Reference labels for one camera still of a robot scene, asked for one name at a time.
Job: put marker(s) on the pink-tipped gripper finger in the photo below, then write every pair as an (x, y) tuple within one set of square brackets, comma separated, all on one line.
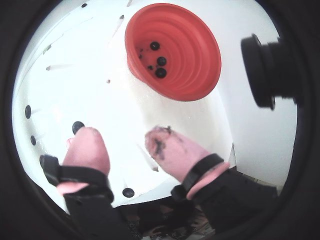
[(175, 155), (87, 152)]

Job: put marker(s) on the red collapsible cup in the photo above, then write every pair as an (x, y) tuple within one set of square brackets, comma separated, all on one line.
[(195, 50)]

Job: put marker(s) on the white foam board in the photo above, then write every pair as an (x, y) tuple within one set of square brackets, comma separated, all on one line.
[(100, 100)]

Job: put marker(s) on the white paper sheet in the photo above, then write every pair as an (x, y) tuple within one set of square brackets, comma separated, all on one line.
[(250, 140)]

